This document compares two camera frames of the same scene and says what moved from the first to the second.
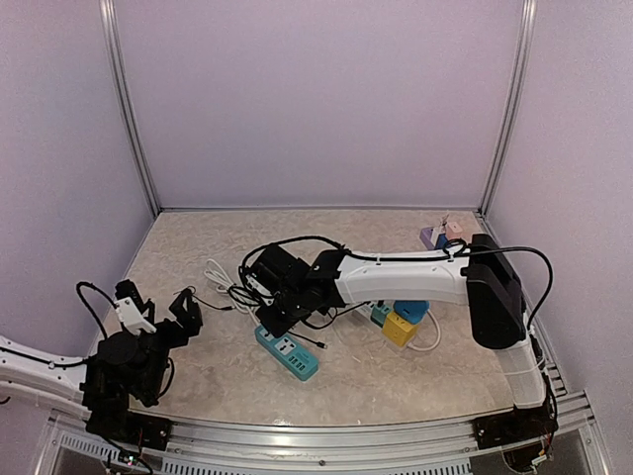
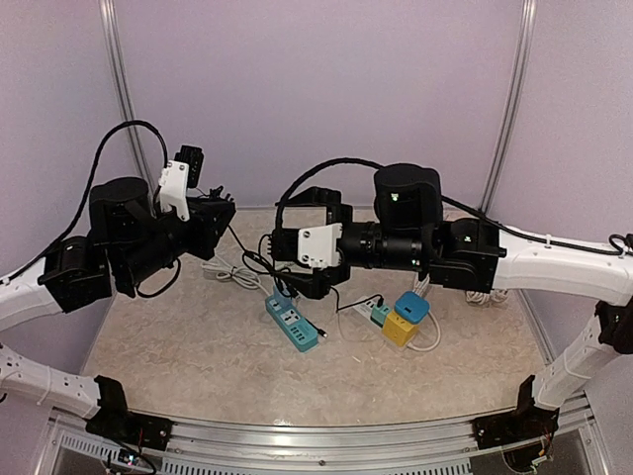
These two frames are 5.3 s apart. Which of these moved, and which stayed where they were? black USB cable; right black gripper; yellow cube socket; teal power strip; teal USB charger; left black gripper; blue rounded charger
Moved: left black gripper; right black gripper; teal power strip; black USB cable
Stayed: yellow cube socket; blue rounded charger; teal USB charger
